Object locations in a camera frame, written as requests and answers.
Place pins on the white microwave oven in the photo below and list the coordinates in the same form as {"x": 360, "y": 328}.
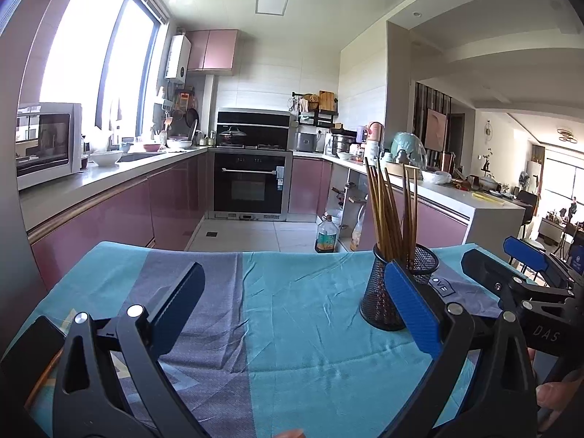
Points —
{"x": 50, "y": 143}

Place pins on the person's right hand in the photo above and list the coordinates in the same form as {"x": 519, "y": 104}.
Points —
{"x": 556, "y": 394}

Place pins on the pink window-side counter cabinets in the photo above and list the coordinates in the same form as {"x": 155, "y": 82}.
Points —
{"x": 127, "y": 214}

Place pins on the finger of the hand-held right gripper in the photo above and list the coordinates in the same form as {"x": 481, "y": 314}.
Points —
{"x": 524, "y": 255}
{"x": 483, "y": 267}

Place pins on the pot with glass lid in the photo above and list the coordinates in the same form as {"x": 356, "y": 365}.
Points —
{"x": 232, "y": 137}

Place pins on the hanging black frying pan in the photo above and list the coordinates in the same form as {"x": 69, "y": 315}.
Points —
{"x": 192, "y": 117}

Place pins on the black mesh holder cup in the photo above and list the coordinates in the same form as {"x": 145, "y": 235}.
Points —
{"x": 378, "y": 301}

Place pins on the teal and grey tablecloth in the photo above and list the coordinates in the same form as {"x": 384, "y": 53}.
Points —
{"x": 283, "y": 328}

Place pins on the teal dome food cover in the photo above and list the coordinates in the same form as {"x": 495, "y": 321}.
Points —
{"x": 408, "y": 146}

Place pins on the white wall water heater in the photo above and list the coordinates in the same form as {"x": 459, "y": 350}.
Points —
{"x": 178, "y": 57}

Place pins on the dark dining chair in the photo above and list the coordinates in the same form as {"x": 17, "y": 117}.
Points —
{"x": 527, "y": 203}

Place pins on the black range hood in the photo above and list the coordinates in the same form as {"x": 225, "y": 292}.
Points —
{"x": 262, "y": 123}

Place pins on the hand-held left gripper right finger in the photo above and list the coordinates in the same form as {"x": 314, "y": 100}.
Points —
{"x": 410, "y": 301}

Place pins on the round wall clock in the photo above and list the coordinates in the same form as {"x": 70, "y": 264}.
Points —
{"x": 488, "y": 130}

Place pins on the framed wall picture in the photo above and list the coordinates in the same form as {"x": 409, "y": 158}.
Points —
{"x": 437, "y": 130}

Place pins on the pink peninsula counter cabinets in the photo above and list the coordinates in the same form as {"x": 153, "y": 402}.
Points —
{"x": 438, "y": 223}

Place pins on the wooden cutting board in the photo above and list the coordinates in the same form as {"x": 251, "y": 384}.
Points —
{"x": 326, "y": 100}

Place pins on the bunch of wooden chopsticks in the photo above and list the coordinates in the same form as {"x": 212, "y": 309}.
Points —
{"x": 388, "y": 210}

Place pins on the pink kettle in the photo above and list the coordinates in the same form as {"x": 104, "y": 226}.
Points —
{"x": 375, "y": 132}

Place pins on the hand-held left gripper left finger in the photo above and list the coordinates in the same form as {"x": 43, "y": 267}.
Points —
{"x": 169, "y": 324}

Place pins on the black flat rectangular object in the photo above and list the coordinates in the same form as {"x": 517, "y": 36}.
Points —
{"x": 32, "y": 351}

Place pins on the white plastic bag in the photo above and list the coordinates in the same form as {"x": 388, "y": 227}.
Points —
{"x": 435, "y": 177}

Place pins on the white bowl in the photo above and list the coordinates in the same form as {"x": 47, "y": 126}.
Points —
{"x": 106, "y": 158}

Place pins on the pink wall cabinet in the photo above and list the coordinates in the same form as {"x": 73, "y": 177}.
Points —
{"x": 213, "y": 50}

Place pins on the black built-in oven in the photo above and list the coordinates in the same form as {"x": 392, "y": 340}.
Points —
{"x": 251, "y": 182}

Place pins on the stainless steel pot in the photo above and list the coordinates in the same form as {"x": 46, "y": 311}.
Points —
{"x": 343, "y": 145}

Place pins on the black wall rack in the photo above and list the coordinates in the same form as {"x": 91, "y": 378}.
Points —
{"x": 317, "y": 117}

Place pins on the plastic cooking oil bottle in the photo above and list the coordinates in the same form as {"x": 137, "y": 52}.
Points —
{"x": 326, "y": 237}

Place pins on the person's left hand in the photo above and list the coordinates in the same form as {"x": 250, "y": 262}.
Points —
{"x": 291, "y": 434}

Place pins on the large kitchen window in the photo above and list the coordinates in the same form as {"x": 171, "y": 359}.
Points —
{"x": 82, "y": 59}

